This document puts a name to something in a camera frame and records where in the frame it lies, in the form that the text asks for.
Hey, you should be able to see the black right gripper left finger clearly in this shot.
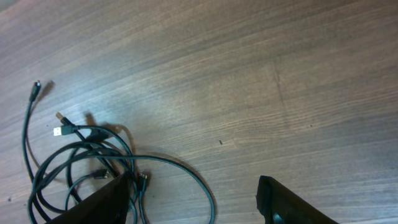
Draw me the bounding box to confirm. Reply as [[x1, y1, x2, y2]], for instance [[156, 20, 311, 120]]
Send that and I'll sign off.
[[49, 172, 130, 224]]

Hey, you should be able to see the thin black micro USB cable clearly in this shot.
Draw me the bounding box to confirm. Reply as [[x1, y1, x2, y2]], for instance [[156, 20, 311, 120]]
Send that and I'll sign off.
[[55, 112, 113, 212]]

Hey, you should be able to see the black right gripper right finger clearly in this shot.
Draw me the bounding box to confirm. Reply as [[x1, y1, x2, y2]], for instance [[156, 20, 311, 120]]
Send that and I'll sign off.
[[256, 175, 337, 224]]

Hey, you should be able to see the black cable with USB plug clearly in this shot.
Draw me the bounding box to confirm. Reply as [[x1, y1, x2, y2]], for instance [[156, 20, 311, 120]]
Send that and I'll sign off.
[[27, 124, 216, 224]]

